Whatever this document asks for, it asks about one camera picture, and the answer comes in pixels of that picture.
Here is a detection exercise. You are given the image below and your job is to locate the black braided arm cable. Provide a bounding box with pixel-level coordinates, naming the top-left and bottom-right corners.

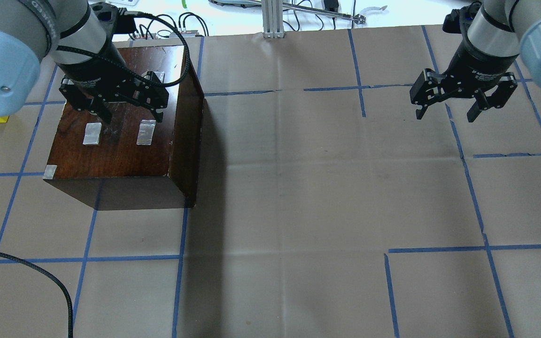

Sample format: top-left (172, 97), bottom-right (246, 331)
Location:
top-left (0, 13), bottom-right (192, 338)

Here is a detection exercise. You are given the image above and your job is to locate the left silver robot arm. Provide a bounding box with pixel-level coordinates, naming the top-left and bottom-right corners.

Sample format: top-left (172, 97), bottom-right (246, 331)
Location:
top-left (0, 0), bottom-right (168, 123)

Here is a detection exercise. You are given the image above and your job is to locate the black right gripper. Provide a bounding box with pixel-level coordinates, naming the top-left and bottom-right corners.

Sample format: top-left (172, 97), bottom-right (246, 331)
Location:
top-left (410, 69), bottom-right (518, 123)

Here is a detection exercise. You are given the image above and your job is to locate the aluminium frame post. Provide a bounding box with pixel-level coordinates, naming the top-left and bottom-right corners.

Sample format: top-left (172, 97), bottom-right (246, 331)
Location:
top-left (261, 0), bottom-right (284, 38)

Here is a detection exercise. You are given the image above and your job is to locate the dark wooden drawer cabinet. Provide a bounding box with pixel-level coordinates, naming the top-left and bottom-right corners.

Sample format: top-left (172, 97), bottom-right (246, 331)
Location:
top-left (43, 65), bottom-right (205, 210)

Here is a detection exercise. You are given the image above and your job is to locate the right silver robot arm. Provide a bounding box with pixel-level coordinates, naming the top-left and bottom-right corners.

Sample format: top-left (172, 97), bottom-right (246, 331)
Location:
top-left (410, 0), bottom-right (541, 122)

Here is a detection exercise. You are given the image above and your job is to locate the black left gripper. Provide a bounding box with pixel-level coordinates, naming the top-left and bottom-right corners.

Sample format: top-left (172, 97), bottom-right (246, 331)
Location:
top-left (59, 71), bottom-right (169, 124)

